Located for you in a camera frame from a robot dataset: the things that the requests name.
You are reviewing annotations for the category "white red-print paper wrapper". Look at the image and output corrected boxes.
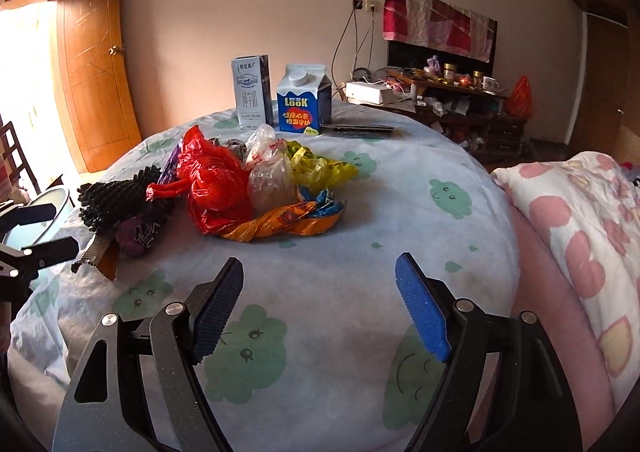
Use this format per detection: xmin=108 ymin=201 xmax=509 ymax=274
xmin=70 ymin=232 xmax=120 ymax=281

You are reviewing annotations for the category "black foam net sleeve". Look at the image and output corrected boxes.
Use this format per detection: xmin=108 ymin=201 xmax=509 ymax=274
xmin=78 ymin=165 xmax=160 ymax=233

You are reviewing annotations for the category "red plastic bag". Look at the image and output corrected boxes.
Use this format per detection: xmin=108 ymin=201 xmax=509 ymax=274
xmin=146 ymin=125 xmax=254 ymax=235

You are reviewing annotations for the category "orange blue snack wrapper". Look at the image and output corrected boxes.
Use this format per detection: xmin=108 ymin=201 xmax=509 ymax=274
xmin=218 ymin=189 xmax=346 ymax=243

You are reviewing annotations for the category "clear red-print plastic bag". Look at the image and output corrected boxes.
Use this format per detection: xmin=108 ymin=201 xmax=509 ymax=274
xmin=243 ymin=124 xmax=298 ymax=215

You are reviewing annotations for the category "yellow snack wrapper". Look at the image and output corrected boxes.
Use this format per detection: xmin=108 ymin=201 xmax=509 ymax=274
xmin=286 ymin=140 xmax=359 ymax=194

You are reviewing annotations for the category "purple wrapper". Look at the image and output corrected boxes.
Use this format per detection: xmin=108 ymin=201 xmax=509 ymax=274
xmin=115 ymin=195 xmax=177 ymax=258

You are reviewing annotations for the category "mint cartoon trash bin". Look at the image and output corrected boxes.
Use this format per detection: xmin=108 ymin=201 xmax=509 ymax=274
xmin=2 ymin=186 xmax=73 ymax=250

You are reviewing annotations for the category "dark wooden chair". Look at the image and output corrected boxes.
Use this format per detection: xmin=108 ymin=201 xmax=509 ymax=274
xmin=0 ymin=121 xmax=42 ymax=194

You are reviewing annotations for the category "green-patterned white bed sheet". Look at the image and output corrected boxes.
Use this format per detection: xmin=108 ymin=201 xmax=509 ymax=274
xmin=9 ymin=106 xmax=520 ymax=451

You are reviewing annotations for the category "black flat remote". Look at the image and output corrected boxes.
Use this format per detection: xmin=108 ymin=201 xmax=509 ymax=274
xmin=321 ymin=124 xmax=396 ymax=139

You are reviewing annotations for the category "cluttered dark wooden desk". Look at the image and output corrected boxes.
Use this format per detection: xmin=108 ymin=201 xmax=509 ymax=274
xmin=380 ymin=38 xmax=528 ymax=159

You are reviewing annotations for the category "white router box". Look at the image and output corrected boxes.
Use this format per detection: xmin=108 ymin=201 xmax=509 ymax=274
xmin=344 ymin=82 xmax=396 ymax=106

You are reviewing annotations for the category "brown wooden door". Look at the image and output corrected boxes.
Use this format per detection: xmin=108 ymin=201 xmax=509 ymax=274
xmin=56 ymin=0 xmax=141 ymax=173

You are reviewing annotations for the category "red bag beside desk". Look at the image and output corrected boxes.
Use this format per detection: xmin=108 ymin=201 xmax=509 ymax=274
xmin=504 ymin=75 xmax=533 ymax=120

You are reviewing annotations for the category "white tall milk carton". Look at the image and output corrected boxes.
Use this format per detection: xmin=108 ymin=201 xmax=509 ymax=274
xmin=231 ymin=55 xmax=273 ymax=128

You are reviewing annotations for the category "blue gable-top milk carton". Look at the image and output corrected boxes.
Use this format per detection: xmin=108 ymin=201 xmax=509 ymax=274
xmin=277 ymin=64 xmax=332 ymax=135

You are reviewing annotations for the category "red white hanging cloth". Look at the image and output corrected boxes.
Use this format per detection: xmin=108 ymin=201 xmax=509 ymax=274
xmin=382 ymin=0 xmax=497 ymax=62

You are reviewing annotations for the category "wall power outlet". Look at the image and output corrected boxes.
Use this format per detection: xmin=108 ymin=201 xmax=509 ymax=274
xmin=352 ymin=0 xmax=380 ymax=14

